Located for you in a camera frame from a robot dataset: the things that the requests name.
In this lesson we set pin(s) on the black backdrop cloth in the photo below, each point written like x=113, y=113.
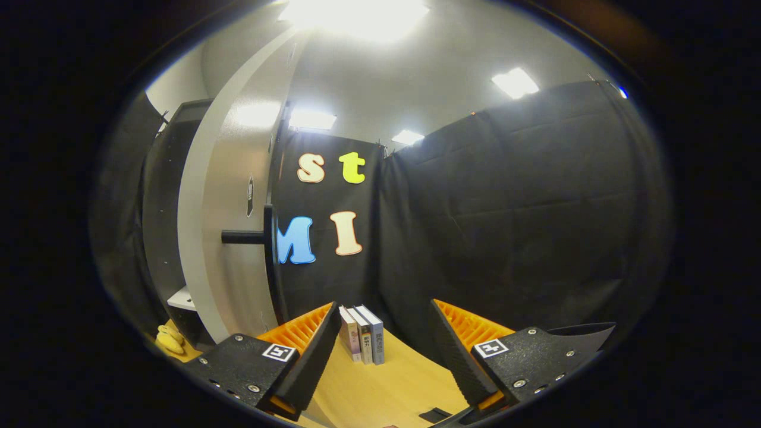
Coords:
x=505, y=226

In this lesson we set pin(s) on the small black flat object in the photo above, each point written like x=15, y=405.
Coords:
x=434, y=415

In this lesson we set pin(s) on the white cabinet shelf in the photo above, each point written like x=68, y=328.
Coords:
x=181, y=299

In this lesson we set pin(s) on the yellow plush toy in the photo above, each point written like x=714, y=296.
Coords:
x=170, y=340

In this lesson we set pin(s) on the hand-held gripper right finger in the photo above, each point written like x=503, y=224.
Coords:
x=458, y=356

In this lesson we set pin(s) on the large ceiling light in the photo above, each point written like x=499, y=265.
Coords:
x=357, y=18

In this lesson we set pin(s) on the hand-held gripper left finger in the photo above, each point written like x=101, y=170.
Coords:
x=309, y=362

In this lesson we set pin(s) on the ceiling light panel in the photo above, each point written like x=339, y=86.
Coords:
x=515, y=83
x=408, y=137
x=312, y=120

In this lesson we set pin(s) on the grey cabinet door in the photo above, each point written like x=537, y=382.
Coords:
x=238, y=178

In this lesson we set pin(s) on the white spine book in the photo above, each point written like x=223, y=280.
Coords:
x=364, y=342

